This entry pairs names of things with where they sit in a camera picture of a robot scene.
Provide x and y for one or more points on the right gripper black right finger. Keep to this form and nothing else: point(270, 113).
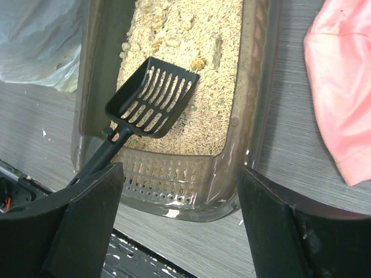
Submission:
point(291, 235)

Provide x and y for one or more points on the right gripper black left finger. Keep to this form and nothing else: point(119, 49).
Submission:
point(65, 234)

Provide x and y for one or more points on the black slotted litter scoop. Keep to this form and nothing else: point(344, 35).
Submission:
point(146, 105)

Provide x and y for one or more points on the dark translucent litter box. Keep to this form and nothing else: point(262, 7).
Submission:
point(188, 188)

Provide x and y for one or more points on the translucent plastic trash bag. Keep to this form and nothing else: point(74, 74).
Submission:
point(41, 42)

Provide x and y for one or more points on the pink cloth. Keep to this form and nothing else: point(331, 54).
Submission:
point(337, 59)

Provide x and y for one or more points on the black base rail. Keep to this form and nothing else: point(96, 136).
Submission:
point(125, 257)

